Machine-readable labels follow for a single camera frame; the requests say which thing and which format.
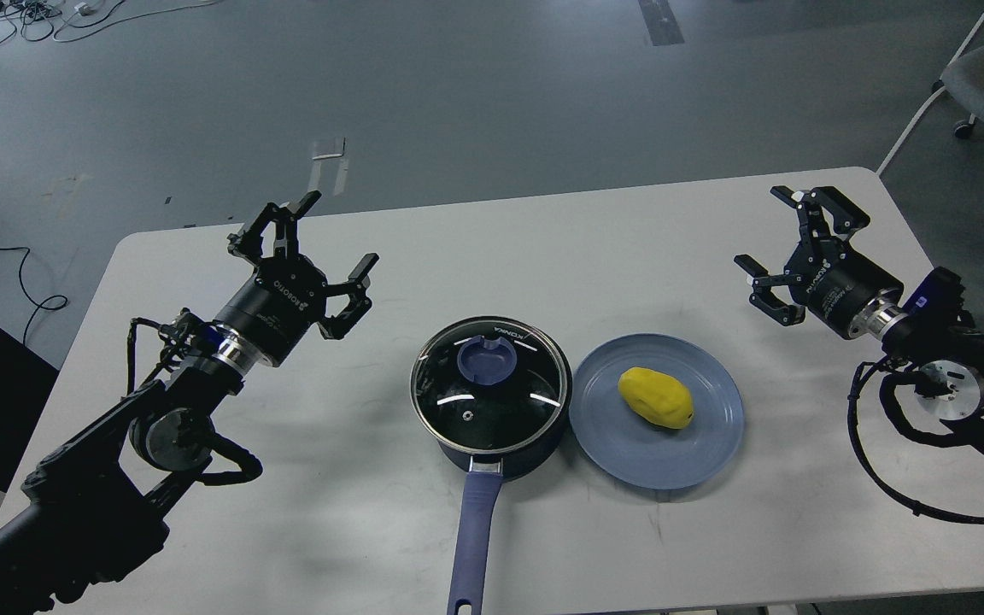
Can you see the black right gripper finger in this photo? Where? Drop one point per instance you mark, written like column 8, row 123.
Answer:
column 827, row 219
column 762, row 295

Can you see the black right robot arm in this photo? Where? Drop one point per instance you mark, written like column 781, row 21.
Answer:
column 932, row 364

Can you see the dark blue saucepan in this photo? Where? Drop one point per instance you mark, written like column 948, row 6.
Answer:
column 486, row 473

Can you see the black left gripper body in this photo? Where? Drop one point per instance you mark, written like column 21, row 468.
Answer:
column 276, row 306

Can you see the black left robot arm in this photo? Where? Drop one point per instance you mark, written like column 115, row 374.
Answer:
column 98, row 502

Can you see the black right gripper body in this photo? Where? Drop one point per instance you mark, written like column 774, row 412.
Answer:
column 843, row 290

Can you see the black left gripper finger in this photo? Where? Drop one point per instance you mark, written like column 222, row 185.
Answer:
column 355, row 288
column 247, row 243

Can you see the glass pot lid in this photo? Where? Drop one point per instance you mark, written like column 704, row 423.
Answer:
column 490, row 385

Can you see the blue plate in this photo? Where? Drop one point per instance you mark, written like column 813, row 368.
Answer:
column 645, row 455

